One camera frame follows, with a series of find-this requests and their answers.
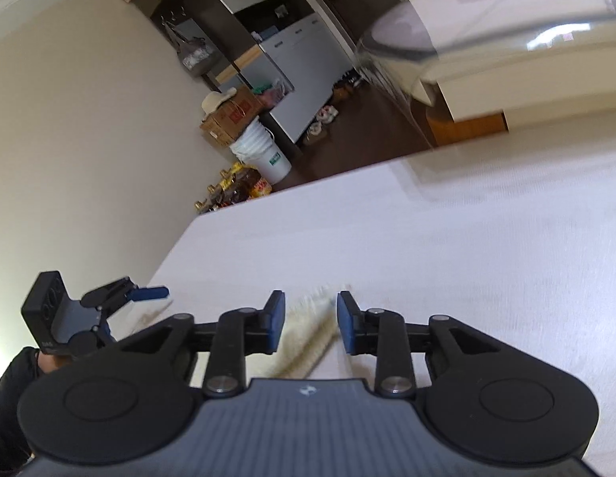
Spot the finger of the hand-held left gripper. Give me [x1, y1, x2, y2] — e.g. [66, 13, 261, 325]
[82, 277, 170, 308]

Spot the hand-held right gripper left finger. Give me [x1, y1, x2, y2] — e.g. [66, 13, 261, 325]
[116, 289, 288, 399]

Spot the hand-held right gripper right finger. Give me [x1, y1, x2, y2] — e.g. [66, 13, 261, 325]
[336, 289, 494, 399]

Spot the pale yellow towel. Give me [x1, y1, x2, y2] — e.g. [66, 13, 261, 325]
[129, 283, 356, 382]

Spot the person's left forearm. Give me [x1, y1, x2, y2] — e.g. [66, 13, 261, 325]
[0, 347, 43, 477]

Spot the cluster of cooking oil bottles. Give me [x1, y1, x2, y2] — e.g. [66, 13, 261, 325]
[193, 161, 274, 214]

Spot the white plastic bucket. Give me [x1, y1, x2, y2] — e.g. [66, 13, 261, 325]
[229, 122, 292, 186]

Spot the straw hat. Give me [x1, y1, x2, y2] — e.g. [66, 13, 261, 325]
[201, 87, 239, 115]

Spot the row of shoes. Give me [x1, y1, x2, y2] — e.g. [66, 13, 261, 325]
[303, 72, 366, 147]

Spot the colourful clothes pile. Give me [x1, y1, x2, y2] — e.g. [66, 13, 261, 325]
[252, 79, 293, 108]

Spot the grey hanging bag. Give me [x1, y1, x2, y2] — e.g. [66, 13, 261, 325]
[161, 17, 222, 78]

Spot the grey white cabinet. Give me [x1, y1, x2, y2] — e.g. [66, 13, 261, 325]
[134, 0, 358, 146]

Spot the beige glass-topped dining table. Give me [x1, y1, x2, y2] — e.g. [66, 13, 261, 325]
[355, 0, 616, 147]

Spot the dark brown door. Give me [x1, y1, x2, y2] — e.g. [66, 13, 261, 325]
[288, 0, 413, 63]

